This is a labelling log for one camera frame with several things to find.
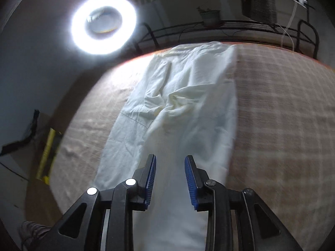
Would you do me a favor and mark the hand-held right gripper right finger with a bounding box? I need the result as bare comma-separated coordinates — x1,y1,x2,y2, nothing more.
184,155,304,251

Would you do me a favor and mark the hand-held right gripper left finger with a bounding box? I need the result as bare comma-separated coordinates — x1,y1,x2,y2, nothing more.
37,154,157,251

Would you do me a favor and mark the white long-sleeved shirt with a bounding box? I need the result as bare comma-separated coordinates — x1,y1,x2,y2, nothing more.
93,41,238,251

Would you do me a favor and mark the black metal clothes rack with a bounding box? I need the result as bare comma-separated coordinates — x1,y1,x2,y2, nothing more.
133,0,317,53

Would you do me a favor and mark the beige plaid blanket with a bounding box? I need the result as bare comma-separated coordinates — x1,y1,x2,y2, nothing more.
25,44,335,251

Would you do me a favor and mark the person's striped clothing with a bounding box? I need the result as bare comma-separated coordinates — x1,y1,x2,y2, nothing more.
18,220,53,251

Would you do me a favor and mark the potted plant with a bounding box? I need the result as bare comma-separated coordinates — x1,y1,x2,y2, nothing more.
197,6,221,27

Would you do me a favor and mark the grey plaid coat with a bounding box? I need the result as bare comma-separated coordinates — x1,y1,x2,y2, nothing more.
241,0,277,23

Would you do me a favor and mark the yellow frame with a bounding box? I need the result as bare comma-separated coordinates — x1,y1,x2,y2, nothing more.
35,128,63,185

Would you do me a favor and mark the black cable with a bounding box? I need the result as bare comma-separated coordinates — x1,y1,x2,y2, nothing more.
0,108,40,156

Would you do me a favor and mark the ring light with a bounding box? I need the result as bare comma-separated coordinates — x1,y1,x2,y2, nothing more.
71,0,138,56

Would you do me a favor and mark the black metal arch frame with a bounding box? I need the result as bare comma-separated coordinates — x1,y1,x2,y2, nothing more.
297,19,320,58

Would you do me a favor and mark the white lamp cable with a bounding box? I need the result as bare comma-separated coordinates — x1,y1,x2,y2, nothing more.
281,3,297,51

